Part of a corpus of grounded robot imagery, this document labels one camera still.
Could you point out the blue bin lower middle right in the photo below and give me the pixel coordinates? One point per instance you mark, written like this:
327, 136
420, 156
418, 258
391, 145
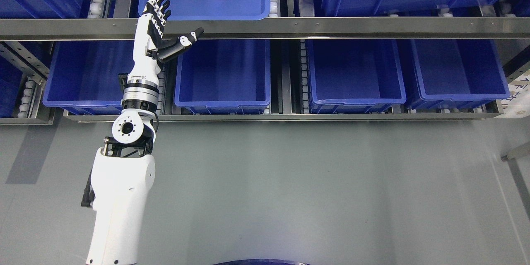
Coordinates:
354, 76

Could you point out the white labelled paper sheet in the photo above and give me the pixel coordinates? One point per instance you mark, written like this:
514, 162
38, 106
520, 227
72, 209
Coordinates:
517, 105

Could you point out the metal shelf front rail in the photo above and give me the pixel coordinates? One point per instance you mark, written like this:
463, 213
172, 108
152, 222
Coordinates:
475, 28

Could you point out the grey desk edge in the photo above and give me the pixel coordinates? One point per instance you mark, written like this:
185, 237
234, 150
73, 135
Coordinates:
518, 152

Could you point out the blue bin lower far left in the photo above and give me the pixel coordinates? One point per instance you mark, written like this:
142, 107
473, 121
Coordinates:
84, 77

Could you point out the blue bin lower far right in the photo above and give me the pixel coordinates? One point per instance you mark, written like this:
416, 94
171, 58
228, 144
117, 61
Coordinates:
451, 74

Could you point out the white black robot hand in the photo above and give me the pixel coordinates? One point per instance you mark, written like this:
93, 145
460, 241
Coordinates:
150, 50

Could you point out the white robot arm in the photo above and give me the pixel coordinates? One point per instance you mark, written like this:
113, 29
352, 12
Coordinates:
122, 175

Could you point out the blue bin lower middle left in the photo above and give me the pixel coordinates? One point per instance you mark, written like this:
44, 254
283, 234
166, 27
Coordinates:
224, 77

